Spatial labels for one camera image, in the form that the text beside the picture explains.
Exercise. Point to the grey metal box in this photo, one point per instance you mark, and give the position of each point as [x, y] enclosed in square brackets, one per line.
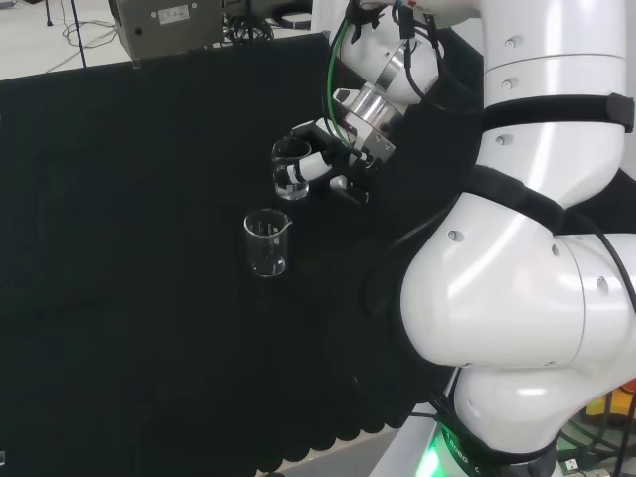
[164, 27]

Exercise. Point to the glass beaker with clear liquid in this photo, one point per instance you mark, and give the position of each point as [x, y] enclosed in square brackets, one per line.
[284, 184]

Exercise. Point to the empty glass beaker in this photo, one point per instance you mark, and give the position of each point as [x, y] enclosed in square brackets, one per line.
[266, 248]

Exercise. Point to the black tripod stand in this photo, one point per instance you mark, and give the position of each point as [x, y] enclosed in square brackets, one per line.
[248, 27]

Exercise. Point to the thin black pole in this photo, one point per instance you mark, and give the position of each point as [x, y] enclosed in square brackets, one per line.
[78, 35]

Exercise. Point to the white base platform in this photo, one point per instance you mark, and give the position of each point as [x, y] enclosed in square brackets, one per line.
[412, 442]

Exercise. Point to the yellow stop button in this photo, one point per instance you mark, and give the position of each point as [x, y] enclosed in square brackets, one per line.
[598, 402]

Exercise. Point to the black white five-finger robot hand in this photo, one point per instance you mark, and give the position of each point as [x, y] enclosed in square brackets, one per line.
[358, 149]

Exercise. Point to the black bench cloth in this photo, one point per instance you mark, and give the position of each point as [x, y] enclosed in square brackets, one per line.
[149, 248]

